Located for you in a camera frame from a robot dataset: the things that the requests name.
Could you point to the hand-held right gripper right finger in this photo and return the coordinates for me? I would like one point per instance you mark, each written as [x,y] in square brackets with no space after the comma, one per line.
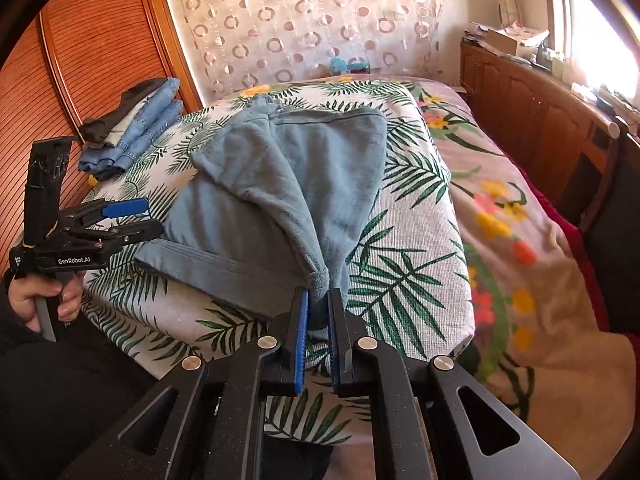
[334,345]

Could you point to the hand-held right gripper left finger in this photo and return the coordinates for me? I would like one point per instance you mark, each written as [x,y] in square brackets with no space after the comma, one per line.
[301,340]

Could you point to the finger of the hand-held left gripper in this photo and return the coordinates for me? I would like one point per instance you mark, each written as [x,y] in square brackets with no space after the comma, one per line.
[135,232]
[125,208]

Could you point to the blue-grey pants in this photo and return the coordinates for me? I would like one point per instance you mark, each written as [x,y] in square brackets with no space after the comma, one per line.
[260,185]

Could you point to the person's left forearm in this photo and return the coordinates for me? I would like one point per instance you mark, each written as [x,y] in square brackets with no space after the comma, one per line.
[7,305]

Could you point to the person's left hand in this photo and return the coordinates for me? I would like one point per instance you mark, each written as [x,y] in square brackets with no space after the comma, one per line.
[22,302]

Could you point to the light blue folded jeans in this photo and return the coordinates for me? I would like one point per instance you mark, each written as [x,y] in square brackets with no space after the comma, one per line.
[145,145]
[160,97]

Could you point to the grey folded garment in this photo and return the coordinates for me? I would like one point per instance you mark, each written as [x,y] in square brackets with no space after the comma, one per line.
[125,125]

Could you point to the black folded garment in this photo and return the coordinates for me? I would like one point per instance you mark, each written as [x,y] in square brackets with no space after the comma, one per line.
[107,117]

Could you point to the leaf-print bed sheet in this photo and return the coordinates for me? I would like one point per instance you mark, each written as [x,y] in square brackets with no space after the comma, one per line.
[410,260]

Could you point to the person's black-clad leg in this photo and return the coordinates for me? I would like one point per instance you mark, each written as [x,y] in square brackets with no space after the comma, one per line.
[65,400]

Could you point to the pink floral blanket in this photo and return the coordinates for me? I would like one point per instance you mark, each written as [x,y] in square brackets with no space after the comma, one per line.
[525,310]

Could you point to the sheer circle-pattern curtain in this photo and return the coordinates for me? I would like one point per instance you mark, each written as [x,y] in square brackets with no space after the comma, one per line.
[300,20]

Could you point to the blue toy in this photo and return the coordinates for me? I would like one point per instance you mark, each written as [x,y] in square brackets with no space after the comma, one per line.
[347,66]

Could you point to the red cloth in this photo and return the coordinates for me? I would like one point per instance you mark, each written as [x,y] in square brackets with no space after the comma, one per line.
[595,290]

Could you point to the wooden cabinet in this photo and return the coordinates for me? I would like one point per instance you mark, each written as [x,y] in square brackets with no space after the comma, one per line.
[525,105]

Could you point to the dark wooden chair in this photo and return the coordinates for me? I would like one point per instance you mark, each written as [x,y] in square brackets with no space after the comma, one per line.
[620,220]

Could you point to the cardboard box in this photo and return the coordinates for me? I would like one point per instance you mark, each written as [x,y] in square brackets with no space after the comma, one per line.
[502,40]

